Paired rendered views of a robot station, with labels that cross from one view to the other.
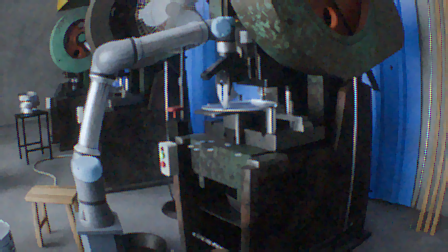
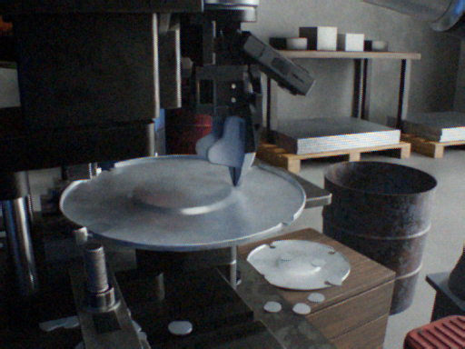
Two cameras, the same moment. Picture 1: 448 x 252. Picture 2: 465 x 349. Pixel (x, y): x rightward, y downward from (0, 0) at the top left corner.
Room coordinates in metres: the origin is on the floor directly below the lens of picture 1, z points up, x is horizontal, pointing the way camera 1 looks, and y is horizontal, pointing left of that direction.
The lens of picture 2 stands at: (2.13, 0.10, 0.97)
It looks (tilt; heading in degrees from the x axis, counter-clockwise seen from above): 18 degrees down; 193
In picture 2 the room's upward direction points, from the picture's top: straight up
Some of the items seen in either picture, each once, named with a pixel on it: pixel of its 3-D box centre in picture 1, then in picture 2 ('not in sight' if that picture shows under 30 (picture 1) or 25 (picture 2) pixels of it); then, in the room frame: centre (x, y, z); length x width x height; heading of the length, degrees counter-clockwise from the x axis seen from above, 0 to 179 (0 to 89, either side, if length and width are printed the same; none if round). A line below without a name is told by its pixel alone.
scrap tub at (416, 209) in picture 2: not in sight; (373, 235); (0.48, 0.30, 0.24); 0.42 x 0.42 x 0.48
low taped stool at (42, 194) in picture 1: (57, 217); not in sight; (1.79, 0.98, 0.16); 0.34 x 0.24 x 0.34; 98
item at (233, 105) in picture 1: (240, 105); (183, 192); (1.63, -0.06, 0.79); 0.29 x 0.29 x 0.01
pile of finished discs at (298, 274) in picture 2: not in sight; (298, 263); (0.97, 0.04, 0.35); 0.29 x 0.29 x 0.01
